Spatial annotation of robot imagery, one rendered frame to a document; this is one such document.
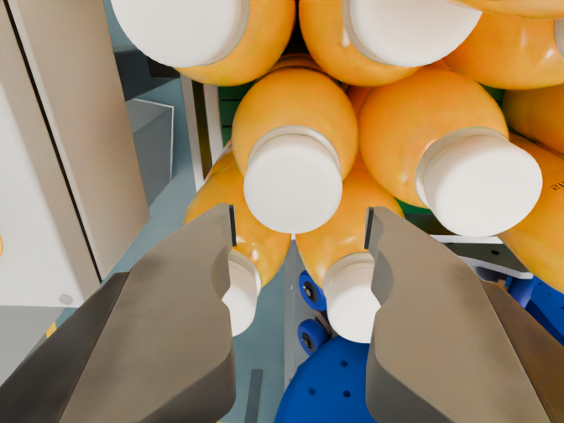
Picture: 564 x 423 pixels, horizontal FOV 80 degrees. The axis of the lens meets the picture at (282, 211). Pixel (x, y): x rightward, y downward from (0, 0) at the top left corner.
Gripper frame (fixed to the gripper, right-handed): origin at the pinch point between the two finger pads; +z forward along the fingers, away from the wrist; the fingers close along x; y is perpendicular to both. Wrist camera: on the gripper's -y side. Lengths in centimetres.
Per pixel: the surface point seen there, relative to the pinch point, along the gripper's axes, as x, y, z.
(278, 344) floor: -8, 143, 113
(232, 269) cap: -3.2, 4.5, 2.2
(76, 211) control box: -11.9, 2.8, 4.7
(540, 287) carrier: 56, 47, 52
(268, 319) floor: -13, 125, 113
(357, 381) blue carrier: 5.8, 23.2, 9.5
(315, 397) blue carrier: 1.8, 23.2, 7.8
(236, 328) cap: -3.0, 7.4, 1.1
